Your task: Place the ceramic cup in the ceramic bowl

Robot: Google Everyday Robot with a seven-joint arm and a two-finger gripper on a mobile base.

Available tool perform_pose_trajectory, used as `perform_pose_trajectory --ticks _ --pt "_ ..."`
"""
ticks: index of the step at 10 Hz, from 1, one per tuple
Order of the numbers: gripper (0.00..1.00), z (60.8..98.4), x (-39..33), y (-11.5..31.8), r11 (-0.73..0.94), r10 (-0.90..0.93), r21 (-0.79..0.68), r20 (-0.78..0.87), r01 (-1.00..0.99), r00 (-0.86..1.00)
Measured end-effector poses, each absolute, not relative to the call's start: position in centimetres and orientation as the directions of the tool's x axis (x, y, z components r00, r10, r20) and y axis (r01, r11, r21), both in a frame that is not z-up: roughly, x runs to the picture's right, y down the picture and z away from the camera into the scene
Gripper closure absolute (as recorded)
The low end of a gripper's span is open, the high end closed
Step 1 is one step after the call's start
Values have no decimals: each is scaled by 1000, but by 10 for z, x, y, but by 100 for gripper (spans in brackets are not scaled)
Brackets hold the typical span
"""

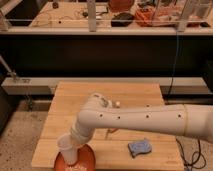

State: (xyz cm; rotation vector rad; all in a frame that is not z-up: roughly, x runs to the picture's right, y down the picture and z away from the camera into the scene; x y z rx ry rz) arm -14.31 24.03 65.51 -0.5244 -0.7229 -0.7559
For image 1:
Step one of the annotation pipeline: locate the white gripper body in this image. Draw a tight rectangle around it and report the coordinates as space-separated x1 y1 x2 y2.
70 123 94 147

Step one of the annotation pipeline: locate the black floor cable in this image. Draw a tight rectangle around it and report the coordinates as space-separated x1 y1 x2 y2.
175 137 208 171

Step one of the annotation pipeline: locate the blue sponge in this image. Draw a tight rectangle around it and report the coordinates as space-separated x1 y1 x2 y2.
128 139 152 158

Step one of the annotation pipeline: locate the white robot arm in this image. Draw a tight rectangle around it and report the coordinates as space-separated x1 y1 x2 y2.
70 93 213 145

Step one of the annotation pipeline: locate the black object on bench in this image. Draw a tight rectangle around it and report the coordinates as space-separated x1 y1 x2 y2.
111 12 134 27

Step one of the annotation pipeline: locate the wooden table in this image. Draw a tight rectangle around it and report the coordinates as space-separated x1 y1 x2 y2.
31 81 185 171

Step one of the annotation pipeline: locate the orange ceramic bowl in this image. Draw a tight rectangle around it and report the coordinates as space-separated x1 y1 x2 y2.
54 145 96 171

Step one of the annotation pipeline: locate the white vertical post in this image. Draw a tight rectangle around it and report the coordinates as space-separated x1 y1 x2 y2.
87 0 96 32

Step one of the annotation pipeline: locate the white ceramic cup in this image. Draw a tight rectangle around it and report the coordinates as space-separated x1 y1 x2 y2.
57 134 78 165

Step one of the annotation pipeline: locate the orange box on bench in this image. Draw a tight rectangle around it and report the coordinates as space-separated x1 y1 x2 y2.
135 8 174 27

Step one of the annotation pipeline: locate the blue hanging cable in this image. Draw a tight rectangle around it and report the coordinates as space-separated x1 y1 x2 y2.
166 32 180 99

